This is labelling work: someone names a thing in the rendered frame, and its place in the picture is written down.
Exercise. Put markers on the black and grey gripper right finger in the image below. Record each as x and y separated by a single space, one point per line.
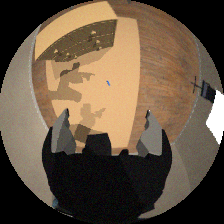
154 146

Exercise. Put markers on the tan wooden chest of drawers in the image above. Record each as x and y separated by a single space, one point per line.
71 21

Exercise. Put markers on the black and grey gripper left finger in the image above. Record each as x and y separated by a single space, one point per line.
58 143

